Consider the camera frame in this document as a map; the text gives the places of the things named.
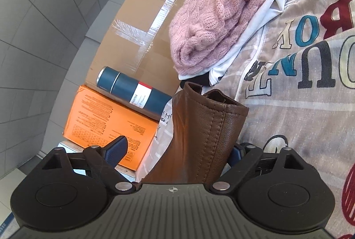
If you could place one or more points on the printed lettered blanket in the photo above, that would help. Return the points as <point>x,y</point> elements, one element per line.
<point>299,95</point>

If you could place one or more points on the white folded garment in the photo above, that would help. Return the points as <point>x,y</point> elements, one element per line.
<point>266,6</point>

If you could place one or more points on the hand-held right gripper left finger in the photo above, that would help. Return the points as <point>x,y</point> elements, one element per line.
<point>115,151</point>

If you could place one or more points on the large taped cardboard box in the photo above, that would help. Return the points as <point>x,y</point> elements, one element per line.
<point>133,39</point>

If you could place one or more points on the orange printed box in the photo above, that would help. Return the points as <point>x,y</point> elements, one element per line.
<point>111,125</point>

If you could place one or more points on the pink knit sweater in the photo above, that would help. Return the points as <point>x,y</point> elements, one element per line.
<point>213,14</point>

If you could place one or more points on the white plastic bag with writing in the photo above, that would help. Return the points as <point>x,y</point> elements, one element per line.
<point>163,139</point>

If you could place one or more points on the black folded garment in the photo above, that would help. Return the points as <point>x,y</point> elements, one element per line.
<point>198,81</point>

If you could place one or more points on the dark blue vacuum bottle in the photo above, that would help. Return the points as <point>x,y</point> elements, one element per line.
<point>130,90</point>

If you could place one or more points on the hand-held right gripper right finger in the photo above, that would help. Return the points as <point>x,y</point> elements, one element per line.
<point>237,153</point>

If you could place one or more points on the brown leather boot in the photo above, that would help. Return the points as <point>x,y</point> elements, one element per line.
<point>202,133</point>

